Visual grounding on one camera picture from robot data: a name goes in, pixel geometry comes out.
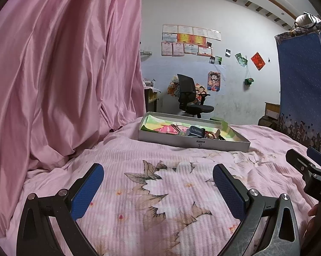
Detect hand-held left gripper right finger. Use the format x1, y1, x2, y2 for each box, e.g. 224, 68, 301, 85
212, 164, 301, 256

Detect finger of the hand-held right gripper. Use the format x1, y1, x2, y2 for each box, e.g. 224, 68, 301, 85
307, 146, 321, 170
285, 148, 315, 178

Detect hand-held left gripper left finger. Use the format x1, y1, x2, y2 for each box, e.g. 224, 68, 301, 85
16, 163, 105, 256

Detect blue hair claw clip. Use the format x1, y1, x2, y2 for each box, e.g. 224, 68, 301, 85
188, 125, 206, 138

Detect white shallow tray box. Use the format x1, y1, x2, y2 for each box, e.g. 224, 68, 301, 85
138, 111, 251, 153

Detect person's right hand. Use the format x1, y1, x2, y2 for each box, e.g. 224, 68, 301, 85
302, 204, 321, 246

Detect cardboard box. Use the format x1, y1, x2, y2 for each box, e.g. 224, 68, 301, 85
264, 102, 281, 119

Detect pink floral bed blanket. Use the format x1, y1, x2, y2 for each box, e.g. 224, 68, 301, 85
0, 116, 321, 256

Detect blue printed cloth wardrobe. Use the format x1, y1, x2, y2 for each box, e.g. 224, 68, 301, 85
274, 29, 321, 157

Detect floral cloth tray lining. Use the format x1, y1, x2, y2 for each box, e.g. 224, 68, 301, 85
140, 114, 240, 141

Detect black office chair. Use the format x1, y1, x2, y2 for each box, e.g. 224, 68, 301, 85
177, 74, 215, 118

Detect wooden desk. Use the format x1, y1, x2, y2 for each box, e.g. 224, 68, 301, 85
144, 86, 161, 113

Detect colourful floral bag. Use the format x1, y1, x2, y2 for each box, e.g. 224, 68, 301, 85
167, 76, 181, 97

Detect pink satin curtain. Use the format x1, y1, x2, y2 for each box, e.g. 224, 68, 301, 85
0, 0, 147, 242

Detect cartoon children wall poster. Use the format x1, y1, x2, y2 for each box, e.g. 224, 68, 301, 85
194, 83, 208, 105

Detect red paper wall decoration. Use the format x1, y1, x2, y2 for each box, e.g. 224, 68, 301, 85
250, 52, 266, 71

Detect cartoon figure wall poster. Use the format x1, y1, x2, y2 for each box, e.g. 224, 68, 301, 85
207, 71, 221, 92

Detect green wall photo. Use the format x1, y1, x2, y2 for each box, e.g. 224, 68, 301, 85
234, 52, 249, 67

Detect grey bag with strap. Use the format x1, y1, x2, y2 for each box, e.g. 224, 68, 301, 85
292, 11, 321, 32

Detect rows of wall certificates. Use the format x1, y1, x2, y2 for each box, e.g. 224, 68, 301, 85
161, 24, 222, 57

